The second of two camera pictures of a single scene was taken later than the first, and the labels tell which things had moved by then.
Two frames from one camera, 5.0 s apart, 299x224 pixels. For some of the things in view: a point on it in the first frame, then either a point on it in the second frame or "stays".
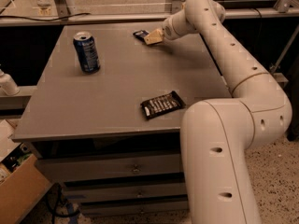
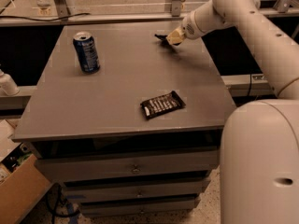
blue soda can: [86, 51] stays
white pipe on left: [7, 86] stays
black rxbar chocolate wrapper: [163, 104] stays
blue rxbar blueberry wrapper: [140, 35] → [163, 39]
